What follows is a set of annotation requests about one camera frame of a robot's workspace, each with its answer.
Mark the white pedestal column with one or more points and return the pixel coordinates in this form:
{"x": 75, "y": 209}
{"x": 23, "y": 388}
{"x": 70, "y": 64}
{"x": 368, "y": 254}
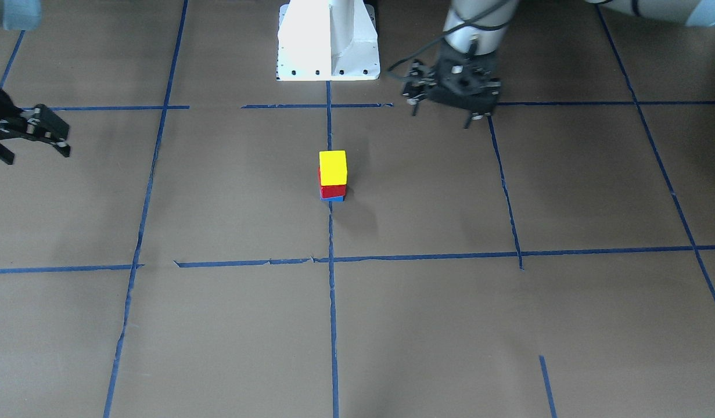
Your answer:
{"x": 327, "y": 41}

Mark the yellow wooden block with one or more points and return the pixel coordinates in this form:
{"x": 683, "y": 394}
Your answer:
{"x": 332, "y": 168}

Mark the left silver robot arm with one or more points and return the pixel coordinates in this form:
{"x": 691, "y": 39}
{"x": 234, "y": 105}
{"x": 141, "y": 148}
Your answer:
{"x": 561, "y": 51}

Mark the red wooden block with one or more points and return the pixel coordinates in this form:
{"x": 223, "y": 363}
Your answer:
{"x": 333, "y": 190}

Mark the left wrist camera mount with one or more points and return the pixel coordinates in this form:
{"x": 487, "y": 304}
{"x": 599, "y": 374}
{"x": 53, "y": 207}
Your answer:
{"x": 469, "y": 78}

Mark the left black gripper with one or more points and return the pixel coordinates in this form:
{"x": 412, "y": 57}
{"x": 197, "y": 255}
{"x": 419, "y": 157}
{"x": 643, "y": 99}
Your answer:
{"x": 418, "y": 87}

